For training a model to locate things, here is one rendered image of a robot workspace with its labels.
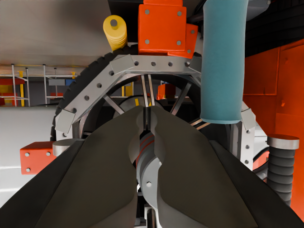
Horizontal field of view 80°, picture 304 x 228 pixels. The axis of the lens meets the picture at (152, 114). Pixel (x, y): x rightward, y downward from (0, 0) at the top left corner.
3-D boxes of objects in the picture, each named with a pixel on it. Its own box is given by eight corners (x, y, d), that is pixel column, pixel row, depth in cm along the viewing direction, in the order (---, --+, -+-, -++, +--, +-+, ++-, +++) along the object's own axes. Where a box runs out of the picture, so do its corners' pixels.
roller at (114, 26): (113, 44, 72) (113, 59, 72) (101, 9, 43) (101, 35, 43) (128, 44, 72) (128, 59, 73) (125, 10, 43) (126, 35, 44)
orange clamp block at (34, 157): (67, 140, 54) (34, 141, 53) (56, 148, 46) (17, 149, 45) (68, 163, 55) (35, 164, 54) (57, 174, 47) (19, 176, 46)
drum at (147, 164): (135, 128, 55) (135, 173, 56) (136, 149, 34) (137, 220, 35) (180, 127, 56) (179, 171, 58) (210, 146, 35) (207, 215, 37)
